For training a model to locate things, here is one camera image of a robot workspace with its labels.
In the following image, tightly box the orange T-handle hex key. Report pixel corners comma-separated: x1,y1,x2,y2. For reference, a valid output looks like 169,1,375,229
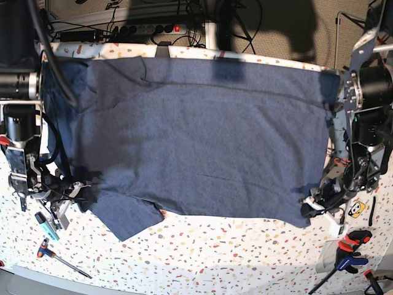
37,238,92,279

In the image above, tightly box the white table leg post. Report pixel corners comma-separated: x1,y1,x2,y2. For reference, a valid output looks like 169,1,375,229
204,22,219,50

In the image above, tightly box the teal highlighter pen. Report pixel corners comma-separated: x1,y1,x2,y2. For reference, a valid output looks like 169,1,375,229
34,212,60,242

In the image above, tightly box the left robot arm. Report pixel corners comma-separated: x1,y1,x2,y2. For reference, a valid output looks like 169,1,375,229
301,1,392,237

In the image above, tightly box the dark grey table clip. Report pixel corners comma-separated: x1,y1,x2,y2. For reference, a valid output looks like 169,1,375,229
155,41,171,58

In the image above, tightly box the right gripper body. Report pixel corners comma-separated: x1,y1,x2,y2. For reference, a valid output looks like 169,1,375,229
27,173,91,230

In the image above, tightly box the blue grey T-shirt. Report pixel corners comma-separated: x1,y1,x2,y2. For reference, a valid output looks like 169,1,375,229
42,57,340,240

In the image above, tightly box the red black bar clamp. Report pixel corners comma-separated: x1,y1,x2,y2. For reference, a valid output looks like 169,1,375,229
308,230,373,294

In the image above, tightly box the white power strip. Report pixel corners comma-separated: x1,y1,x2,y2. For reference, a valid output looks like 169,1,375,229
112,24,188,36

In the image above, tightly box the patterned terrazzo table cloth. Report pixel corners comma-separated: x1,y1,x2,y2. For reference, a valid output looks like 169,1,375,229
0,42,393,293

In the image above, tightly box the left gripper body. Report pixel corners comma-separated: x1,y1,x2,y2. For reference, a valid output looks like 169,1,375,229
302,178,356,237

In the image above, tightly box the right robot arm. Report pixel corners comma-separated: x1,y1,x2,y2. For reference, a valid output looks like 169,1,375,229
1,1,89,231

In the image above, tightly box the yellow face sticker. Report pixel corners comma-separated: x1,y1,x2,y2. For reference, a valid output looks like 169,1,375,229
348,201,365,218

